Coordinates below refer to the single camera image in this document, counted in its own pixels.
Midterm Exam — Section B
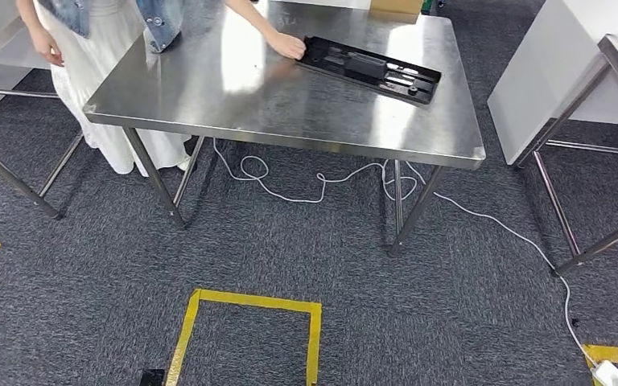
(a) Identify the person's right hand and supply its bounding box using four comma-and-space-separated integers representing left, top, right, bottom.
29, 25, 66, 68

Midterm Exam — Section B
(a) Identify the black robot left foot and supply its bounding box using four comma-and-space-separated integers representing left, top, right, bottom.
139, 368, 166, 386

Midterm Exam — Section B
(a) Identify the white power cable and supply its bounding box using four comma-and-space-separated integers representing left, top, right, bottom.
212, 137, 600, 368

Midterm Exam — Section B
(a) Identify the brown cardboard box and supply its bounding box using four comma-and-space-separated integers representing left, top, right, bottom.
369, 0, 426, 25

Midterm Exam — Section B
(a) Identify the person's left hand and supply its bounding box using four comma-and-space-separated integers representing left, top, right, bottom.
266, 31, 308, 60

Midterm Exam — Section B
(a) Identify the steel workbench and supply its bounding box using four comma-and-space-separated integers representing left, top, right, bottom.
82, 0, 487, 256

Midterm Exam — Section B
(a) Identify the white power strip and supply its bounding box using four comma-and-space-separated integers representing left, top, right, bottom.
590, 360, 618, 386

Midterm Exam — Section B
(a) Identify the black plastic frame part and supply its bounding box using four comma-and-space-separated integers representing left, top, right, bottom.
295, 35, 443, 106

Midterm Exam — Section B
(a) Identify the person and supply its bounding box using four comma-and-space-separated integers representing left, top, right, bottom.
14, 0, 308, 178

